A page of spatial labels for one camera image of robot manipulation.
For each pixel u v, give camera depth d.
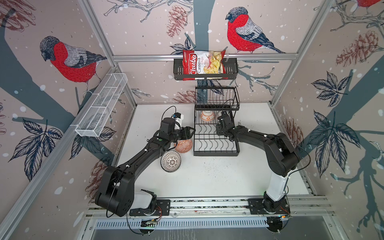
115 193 0.41
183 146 0.95
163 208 0.73
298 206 0.75
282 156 0.50
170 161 0.85
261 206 0.73
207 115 1.06
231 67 0.95
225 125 0.76
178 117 0.76
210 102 1.18
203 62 0.88
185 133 0.74
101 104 0.78
